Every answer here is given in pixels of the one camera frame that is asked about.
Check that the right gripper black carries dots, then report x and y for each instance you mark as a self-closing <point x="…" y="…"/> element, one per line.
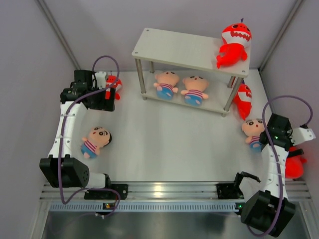
<point x="295" y="152"/>

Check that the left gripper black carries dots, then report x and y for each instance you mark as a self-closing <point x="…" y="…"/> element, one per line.
<point x="107" y="105"/>

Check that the red shark plush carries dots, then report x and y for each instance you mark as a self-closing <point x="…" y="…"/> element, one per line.
<point x="236" y="39"/>
<point x="243" y="101"/>
<point x="295" y="167"/>
<point x="117" y="85"/>

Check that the boy plush doll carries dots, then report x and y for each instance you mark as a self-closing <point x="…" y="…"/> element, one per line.
<point x="97" y="138"/>
<point x="253" y="128"/>
<point x="166" y="84"/>
<point x="194" y="90"/>

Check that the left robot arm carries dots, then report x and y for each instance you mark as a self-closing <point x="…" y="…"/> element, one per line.
<point x="62" y="168"/>

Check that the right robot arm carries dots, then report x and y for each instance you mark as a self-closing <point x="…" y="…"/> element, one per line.
<point x="268" y="209"/>

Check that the white two-tier shelf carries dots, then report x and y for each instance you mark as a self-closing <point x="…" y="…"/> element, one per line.
<point x="196" y="55"/>

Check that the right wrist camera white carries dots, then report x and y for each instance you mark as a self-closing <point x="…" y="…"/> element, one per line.
<point x="301" y="135"/>

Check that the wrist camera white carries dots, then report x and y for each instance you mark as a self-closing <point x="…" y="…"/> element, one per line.
<point x="301" y="135"/>
<point x="101" y="79"/>

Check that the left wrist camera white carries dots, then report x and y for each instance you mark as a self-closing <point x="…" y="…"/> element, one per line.
<point x="101" y="79"/>

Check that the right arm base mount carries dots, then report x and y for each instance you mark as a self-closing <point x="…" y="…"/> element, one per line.
<point x="227" y="191"/>

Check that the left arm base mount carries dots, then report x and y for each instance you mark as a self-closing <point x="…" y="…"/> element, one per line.
<point x="122" y="189"/>

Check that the aluminium rail front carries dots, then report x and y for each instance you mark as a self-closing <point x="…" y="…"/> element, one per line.
<point x="148" y="197"/>

